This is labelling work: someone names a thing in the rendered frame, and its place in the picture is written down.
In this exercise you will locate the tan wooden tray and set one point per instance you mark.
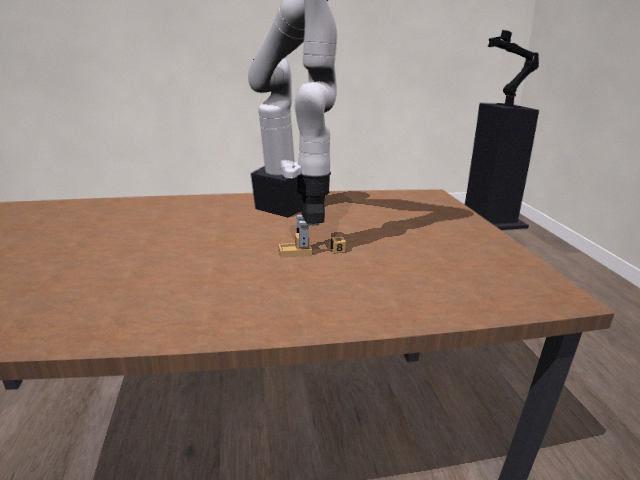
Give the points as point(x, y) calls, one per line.
point(290, 250)

